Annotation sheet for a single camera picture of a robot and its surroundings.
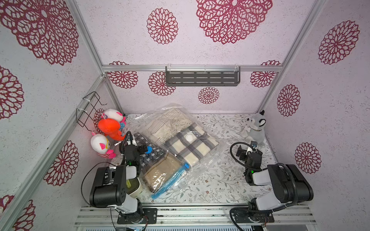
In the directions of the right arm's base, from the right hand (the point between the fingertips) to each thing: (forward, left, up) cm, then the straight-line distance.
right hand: (248, 145), depth 91 cm
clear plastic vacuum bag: (+27, +78, -6) cm, 82 cm away
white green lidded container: (-27, +68, -1) cm, 73 cm away
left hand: (0, +72, +2) cm, 72 cm away
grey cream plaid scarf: (+4, +36, -6) cm, 37 cm away
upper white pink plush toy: (+15, +88, +12) cm, 90 cm away
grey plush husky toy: (+10, -4, +6) cm, 13 cm away
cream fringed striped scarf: (+19, +57, -2) cm, 60 cm away
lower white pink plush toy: (-10, +86, +14) cm, 87 cm away
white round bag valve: (+9, +38, -5) cm, 39 cm away
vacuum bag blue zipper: (-17, +54, -1) cm, 56 cm away
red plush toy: (+2, +84, +15) cm, 86 cm away
